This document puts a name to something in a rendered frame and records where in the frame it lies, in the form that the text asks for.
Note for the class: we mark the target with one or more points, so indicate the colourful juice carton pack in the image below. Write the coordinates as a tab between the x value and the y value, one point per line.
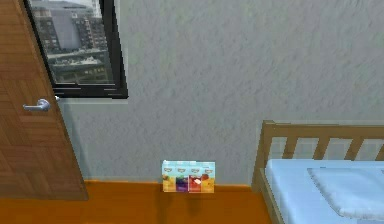
188	177

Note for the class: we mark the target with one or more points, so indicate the black framed window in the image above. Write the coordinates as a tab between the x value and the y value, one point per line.
76	46

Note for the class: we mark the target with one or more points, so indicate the wooden bed with blue mattress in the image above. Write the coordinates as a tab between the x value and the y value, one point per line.
300	193

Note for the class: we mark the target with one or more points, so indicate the brown wooden room door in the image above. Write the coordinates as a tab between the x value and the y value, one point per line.
30	146

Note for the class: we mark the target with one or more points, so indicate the pale blue pillow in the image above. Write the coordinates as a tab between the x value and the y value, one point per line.
350	191

